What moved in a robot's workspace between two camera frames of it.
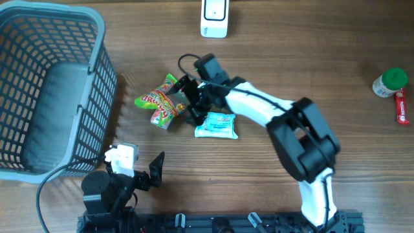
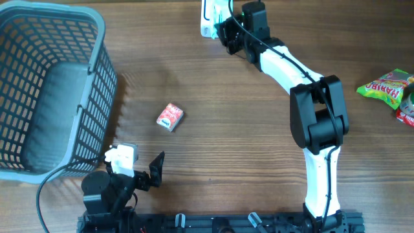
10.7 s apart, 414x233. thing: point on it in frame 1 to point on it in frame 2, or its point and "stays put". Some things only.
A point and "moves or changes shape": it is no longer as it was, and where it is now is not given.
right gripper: x=188 y=84 to x=222 y=28
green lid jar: x=390 y=81 to x=407 y=103
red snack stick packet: x=400 y=107 moves or changes shape
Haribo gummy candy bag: x=165 y=110 to x=389 y=87
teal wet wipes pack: x=221 y=125 to x=213 y=12
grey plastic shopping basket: x=58 y=88 stays put
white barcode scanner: x=214 y=19 stays put
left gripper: x=155 y=175 stays put
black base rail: x=215 y=222 stays put
